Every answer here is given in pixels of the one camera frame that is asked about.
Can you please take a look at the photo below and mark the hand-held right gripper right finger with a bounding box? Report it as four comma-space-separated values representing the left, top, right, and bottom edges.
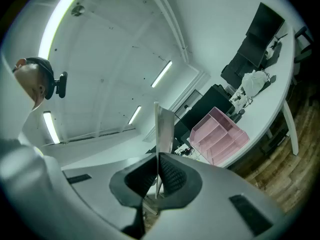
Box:
142, 152, 288, 240

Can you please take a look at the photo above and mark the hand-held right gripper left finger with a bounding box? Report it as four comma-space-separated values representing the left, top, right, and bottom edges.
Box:
42, 153, 158, 240

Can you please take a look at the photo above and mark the pink mesh tray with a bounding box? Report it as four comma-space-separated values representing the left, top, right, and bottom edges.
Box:
189, 106, 251, 167

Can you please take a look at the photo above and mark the white grey book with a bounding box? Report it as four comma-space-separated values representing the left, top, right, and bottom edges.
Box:
154, 101, 176, 200

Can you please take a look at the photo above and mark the long ceiling light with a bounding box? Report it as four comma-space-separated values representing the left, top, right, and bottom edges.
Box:
127, 105, 142, 125
150, 60, 173, 89
37, 0, 86, 58
42, 111, 61, 145

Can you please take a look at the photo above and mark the white desk leg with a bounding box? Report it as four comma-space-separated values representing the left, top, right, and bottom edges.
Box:
281, 100, 300, 157

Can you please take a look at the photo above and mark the white plastic bag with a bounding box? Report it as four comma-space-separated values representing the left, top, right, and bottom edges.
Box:
241, 70, 268, 97

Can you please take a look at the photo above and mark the person's head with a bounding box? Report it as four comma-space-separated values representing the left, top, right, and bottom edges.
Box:
12, 57, 48, 111

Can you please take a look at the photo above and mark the black office chair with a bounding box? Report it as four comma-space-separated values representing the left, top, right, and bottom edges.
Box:
293, 25, 315, 85

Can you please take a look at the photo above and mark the round ceiling fixture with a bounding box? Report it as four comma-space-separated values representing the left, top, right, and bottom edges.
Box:
71, 5, 86, 17

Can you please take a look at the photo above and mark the row of black monitors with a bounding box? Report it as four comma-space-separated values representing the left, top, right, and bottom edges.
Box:
172, 1, 286, 147

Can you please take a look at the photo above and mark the black head-worn camera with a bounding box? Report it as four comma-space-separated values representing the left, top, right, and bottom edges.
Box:
26, 56, 69, 100

